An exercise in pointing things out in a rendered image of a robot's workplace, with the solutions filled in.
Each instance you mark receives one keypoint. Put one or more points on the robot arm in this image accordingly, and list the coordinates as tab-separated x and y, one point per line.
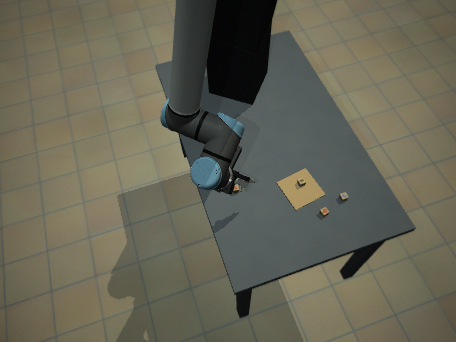
181	112

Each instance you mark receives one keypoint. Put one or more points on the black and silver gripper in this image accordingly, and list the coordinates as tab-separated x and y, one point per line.
243	183

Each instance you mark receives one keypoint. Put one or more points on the tan flat mat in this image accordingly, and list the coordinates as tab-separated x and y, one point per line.
301	196

